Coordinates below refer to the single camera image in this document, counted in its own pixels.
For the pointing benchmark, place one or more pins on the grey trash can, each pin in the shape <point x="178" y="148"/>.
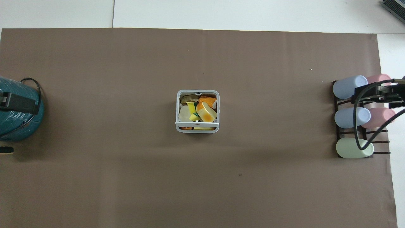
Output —
<point x="177" y="110"/>

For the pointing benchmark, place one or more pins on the orange bread slice toy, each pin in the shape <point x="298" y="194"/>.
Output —
<point x="206" y="112"/>

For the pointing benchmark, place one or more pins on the yellow food scrap toy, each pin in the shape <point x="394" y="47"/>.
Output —
<point x="191" y="108"/>

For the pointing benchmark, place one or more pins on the orange peel scrap toy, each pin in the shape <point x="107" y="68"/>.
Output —
<point x="208" y="98"/>

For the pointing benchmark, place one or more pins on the white translucent food scrap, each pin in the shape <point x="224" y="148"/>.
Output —
<point x="183" y="114"/>

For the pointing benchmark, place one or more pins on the brown food scrap toy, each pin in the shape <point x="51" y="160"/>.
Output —
<point x="187" y="98"/>

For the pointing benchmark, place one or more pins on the dark brown cup rack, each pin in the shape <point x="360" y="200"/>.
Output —
<point x="337" y="133"/>

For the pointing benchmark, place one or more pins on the light blue cup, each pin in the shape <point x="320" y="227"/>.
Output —
<point x="345" y="117"/>
<point x="346" y="87"/>

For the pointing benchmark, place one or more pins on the light green cup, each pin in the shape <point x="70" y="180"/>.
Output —
<point x="348" y="148"/>

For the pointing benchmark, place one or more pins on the pink cup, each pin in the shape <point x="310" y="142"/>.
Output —
<point x="379" y="78"/>
<point x="381" y="117"/>

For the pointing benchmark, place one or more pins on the teal round container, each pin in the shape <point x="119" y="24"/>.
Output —
<point x="19" y="126"/>

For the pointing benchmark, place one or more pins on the black stand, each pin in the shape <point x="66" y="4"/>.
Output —
<point x="5" y="150"/>

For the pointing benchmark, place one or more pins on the dark grey device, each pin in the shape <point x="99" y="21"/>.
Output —
<point x="395" y="8"/>

